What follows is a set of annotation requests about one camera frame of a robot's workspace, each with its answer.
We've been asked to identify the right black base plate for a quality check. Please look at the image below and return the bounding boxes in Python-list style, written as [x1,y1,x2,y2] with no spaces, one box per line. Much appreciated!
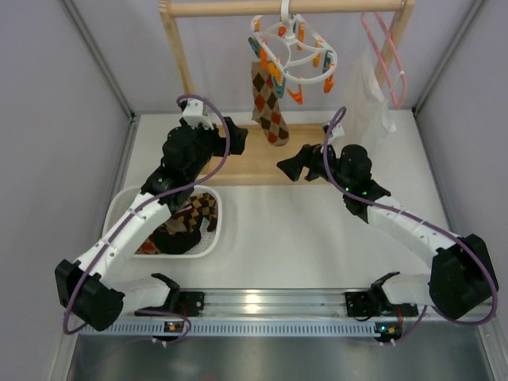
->
[344,291,418,321]

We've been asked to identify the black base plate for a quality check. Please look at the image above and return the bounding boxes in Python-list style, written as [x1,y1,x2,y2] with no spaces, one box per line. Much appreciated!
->
[344,291,418,321]
[134,291,206,318]

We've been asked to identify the white perforated plastic basket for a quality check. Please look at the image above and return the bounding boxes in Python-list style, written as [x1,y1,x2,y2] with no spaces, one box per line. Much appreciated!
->
[102,185,223,260]

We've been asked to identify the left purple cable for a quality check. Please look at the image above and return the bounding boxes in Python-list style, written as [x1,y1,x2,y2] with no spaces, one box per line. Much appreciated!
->
[63,94,233,348]

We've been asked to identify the dark socks in basket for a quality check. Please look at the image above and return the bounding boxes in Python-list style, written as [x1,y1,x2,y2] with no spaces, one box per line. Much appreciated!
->
[136,192,219,255]

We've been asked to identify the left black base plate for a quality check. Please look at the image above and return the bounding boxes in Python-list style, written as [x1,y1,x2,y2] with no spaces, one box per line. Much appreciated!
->
[134,291,206,318]

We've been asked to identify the aluminium mounting rail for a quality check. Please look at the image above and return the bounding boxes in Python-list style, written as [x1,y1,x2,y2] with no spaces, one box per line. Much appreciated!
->
[63,287,497,338]

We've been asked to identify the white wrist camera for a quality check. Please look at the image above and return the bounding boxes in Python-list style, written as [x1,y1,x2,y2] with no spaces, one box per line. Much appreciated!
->
[322,121,345,144]
[180,99,215,130]

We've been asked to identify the wooden clothes rack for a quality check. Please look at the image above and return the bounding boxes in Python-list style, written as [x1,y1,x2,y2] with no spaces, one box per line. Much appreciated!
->
[159,0,415,186]

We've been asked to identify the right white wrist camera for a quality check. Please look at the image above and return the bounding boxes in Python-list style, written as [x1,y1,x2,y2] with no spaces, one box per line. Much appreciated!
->
[322,121,345,144]

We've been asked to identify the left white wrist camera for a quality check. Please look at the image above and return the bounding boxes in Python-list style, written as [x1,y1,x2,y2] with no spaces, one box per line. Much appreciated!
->
[180,99,215,130]

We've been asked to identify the clear plastic bag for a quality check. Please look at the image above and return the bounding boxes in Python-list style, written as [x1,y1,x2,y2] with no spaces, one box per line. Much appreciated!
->
[341,48,396,156]

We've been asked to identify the white clip sock hanger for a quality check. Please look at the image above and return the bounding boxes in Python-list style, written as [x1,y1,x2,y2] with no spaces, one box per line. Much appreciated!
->
[248,1,338,105]

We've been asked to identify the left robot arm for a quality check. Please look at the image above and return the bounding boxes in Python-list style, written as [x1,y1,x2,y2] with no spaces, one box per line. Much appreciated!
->
[55,117,248,331]

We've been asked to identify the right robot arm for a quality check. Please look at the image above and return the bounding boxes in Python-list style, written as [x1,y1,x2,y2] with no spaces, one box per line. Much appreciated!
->
[277,144,498,321]

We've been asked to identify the pink clothes hanger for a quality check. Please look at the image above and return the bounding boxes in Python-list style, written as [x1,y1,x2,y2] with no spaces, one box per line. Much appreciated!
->
[360,12,407,110]

